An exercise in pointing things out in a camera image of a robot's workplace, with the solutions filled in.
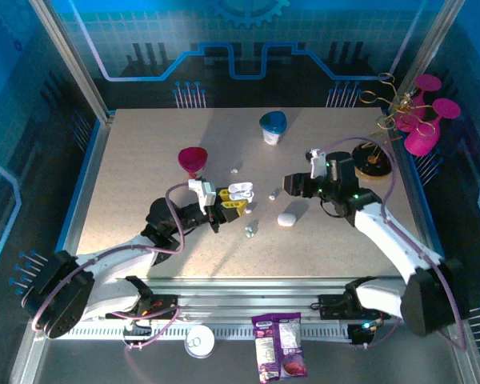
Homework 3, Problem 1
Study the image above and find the gold wire glass rack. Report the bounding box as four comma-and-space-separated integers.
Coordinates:
350, 71, 439, 180

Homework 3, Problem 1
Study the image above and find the blue lidded white cup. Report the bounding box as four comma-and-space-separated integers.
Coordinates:
258, 110, 288, 146

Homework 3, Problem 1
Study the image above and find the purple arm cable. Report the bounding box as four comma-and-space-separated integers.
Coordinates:
31, 182, 193, 351
322, 137, 468, 351

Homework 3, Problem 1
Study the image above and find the pink wine glass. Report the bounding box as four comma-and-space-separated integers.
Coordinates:
403, 98, 462, 157
394, 74, 443, 133

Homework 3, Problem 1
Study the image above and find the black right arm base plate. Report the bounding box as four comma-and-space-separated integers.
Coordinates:
318, 293, 393, 321

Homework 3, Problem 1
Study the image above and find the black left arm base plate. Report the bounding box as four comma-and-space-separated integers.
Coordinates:
103, 291, 182, 321

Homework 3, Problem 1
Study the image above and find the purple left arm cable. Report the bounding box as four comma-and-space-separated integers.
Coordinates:
31, 182, 193, 351

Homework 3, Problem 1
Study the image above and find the grey slotted cable duct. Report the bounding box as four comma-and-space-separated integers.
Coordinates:
46, 322, 355, 342

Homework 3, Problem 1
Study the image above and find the red lidded plastic cup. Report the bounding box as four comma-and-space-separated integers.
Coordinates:
178, 146, 209, 181

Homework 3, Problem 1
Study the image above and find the long aluminium frame rail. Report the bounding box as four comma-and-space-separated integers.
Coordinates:
34, 278, 465, 323

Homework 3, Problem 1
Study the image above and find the purple snack bag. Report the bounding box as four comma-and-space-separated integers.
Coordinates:
250, 312, 308, 383

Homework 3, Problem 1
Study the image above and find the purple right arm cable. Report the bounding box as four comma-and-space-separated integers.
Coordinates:
322, 137, 468, 351

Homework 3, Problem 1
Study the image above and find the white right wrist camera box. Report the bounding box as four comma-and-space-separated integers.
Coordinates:
305, 147, 329, 180

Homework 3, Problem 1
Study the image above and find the aluminium table side rail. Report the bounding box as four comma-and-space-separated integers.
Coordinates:
43, 110, 117, 291
382, 106, 459, 291

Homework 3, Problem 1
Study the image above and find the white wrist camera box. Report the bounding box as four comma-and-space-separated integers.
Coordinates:
305, 147, 329, 180
187, 178, 217, 215

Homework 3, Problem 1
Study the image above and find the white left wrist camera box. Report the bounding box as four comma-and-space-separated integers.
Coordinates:
187, 178, 217, 215

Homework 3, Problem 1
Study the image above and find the white rectangular charging case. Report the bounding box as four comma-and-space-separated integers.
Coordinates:
227, 182, 255, 204

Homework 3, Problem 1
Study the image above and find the white round lid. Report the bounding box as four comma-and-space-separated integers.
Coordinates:
183, 324, 216, 360

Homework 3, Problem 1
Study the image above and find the aluminium frame post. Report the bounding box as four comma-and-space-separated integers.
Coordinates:
386, 0, 468, 135
27, 0, 115, 123

